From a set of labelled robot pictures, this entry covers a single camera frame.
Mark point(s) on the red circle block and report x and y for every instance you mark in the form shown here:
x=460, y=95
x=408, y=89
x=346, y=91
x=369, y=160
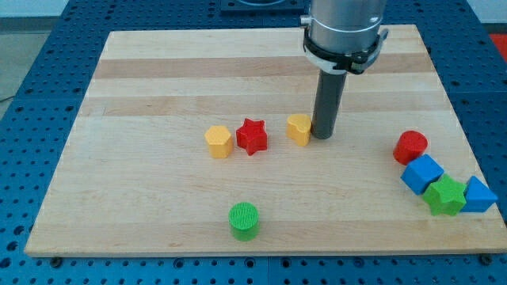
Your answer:
x=410, y=145

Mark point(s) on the yellow hexagon block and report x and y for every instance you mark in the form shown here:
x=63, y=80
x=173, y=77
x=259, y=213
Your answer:
x=219, y=141

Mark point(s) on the blue cube block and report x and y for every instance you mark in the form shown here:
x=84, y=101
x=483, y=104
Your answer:
x=420, y=173

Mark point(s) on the light wooden board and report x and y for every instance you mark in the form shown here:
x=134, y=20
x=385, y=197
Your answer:
x=135, y=178

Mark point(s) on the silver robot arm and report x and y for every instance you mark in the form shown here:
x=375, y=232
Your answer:
x=343, y=26

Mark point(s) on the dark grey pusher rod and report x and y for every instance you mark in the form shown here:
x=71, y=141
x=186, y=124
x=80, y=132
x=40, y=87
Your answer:
x=326, y=104

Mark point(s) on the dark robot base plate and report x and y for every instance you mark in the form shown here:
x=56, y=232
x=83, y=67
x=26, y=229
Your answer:
x=263, y=7

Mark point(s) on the green star block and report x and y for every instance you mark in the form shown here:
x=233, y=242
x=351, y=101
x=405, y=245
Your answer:
x=445, y=196

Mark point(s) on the blue triangle block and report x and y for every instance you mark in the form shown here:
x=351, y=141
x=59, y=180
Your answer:
x=479, y=198

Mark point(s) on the red star block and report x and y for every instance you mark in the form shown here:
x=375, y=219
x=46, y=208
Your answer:
x=252, y=137

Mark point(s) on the green circle block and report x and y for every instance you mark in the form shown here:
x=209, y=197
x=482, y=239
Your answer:
x=243, y=220

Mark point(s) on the yellow heart block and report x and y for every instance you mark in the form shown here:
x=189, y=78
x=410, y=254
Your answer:
x=298, y=128

